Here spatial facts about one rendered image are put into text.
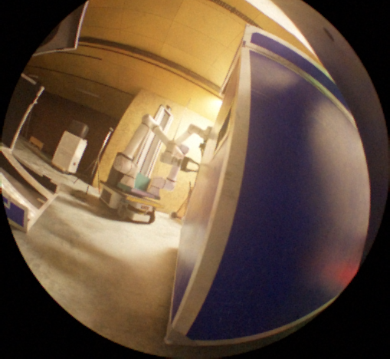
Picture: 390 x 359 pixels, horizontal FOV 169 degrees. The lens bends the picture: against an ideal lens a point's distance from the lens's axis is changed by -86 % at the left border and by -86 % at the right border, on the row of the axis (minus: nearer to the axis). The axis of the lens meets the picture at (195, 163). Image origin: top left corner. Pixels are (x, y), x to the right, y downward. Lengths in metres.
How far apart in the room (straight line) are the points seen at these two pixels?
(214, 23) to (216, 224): 2.86
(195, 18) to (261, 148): 2.83
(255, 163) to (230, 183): 0.05
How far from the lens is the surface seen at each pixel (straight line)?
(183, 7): 2.96
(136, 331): 0.53
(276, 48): 0.59
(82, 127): 3.73
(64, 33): 2.17
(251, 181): 0.19
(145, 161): 1.99
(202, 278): 0.19
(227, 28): 2.86
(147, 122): 1.60
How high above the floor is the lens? 0.45
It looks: 17 degrees up
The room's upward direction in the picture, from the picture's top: 16 degrees clockwise
